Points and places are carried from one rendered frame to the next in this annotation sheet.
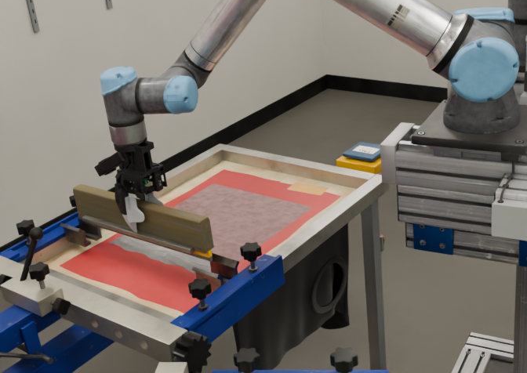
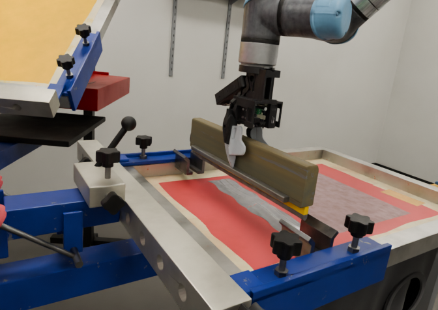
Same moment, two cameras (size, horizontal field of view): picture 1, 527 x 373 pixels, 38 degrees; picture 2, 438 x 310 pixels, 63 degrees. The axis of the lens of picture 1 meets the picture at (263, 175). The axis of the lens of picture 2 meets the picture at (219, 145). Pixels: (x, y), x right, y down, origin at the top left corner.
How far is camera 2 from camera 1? 99 cm
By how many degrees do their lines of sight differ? 18
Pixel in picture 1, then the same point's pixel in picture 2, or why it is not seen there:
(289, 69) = (355, 152)
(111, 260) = (203, 193)
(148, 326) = (198, 268)
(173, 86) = not seen: outside the picture
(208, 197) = not seen: hidden behind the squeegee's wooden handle
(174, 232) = (272, 174)
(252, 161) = (349, 163)
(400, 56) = (428, 163)
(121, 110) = (258, 21)
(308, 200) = (405, 206)
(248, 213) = (342, 198)
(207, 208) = not seen: hidden behind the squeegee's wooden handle
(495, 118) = not seen: outside the picture
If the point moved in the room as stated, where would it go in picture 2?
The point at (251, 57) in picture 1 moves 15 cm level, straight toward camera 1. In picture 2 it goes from (335, 137) to (335, 139)
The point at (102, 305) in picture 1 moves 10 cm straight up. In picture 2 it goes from (160, 220) to (163, 157)
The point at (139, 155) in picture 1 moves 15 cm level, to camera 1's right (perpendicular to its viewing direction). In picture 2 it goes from (262, 79) to (346, 89)
